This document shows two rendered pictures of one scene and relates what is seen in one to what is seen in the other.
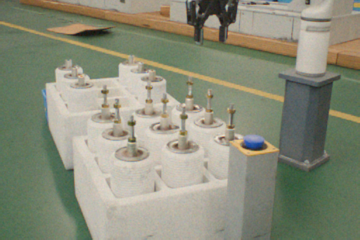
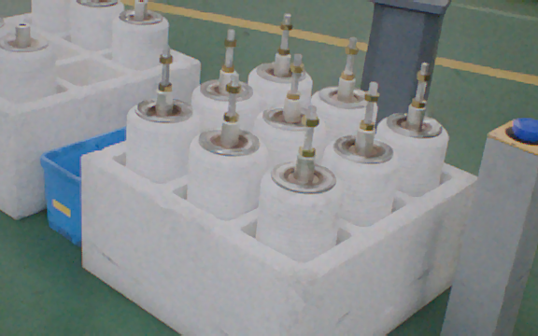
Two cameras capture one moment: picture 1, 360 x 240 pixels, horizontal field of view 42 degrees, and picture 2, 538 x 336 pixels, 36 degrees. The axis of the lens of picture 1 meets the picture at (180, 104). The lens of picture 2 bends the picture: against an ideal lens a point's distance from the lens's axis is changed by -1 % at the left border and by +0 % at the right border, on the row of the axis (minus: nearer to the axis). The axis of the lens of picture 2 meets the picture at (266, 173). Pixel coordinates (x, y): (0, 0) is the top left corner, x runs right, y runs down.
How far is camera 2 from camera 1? 58 cm
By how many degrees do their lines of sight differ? 28
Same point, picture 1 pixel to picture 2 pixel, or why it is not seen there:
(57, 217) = (89, 318)
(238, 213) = (502, 249)
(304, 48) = not seen: outside the picture
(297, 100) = (400, 38)
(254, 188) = (535, 206)
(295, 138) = (394, 102)
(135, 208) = (337, 274)
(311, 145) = not seen: hidden behind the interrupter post
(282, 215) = not seen: hidden behind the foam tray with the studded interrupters
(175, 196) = (383, 240)
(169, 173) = (354, 201)
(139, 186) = (330, 233)
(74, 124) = (32, 128)
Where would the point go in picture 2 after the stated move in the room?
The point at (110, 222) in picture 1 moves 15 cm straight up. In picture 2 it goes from (305, 308) to (322, 189)
